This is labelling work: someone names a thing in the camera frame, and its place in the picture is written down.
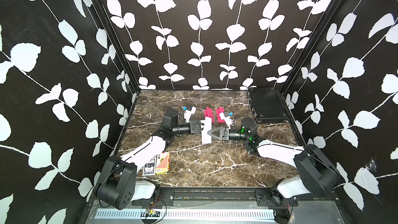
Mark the small circuit board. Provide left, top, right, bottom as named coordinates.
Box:
left=144, top=208, right=161, bottom=219

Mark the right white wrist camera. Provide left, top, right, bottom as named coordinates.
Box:
left=224, top=112, right=232, bottom=128

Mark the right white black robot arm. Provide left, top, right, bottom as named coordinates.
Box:
left=207, top=118, right=341, bottom=201

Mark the yellow red card box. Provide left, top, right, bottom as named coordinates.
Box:
left=155, top=152, right=170, bottom=175

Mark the black white card deck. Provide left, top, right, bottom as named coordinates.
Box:
left=143, top=158, right=157, bottom=176

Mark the black carrying case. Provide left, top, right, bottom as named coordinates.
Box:
left=248, top=87, right=288, bottom=123

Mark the pink square paper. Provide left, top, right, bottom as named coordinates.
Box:
left=204, top=107, right=215, bottom=123
left=216, top=106, right=225, bottom=123

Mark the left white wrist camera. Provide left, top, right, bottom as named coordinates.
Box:
left=182, top=106, right=197, bottom=123

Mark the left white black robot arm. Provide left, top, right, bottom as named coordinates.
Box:
left=93, top=109, right=204, bottom=210

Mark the black front mounting rail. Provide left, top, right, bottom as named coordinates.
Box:
left=86, top=187, right=340, bottom=207

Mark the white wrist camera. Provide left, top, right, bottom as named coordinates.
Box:
left=182, top=106, right=197, bottom=123
left=224, top=112, right=232, bottom=128

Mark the white perforated strip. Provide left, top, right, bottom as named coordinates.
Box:
left=94, top=208, right=275, bottom=222

